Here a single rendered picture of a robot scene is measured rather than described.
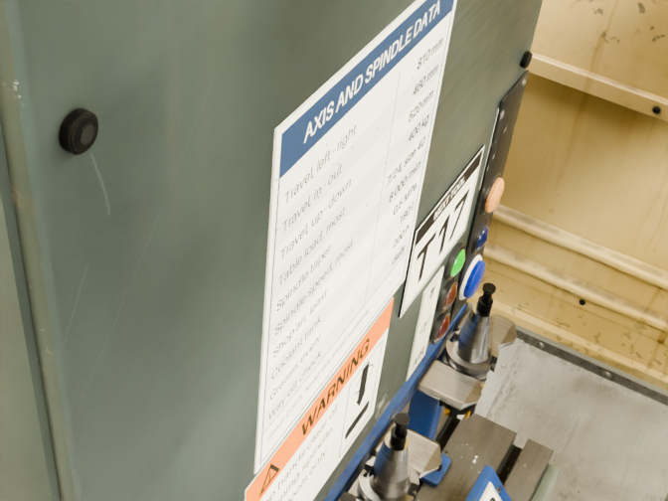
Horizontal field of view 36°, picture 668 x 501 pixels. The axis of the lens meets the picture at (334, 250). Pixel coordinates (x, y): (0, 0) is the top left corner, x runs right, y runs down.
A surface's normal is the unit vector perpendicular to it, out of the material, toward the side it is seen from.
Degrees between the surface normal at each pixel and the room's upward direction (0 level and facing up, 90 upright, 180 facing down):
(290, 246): 90
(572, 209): 90
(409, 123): 90
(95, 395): 90
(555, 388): 24
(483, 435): 0
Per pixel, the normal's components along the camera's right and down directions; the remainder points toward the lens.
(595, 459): -0.11, -0.44
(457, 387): 0.09, -0.73
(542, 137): -0.48, 0.56
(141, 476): 0.87, 0.39
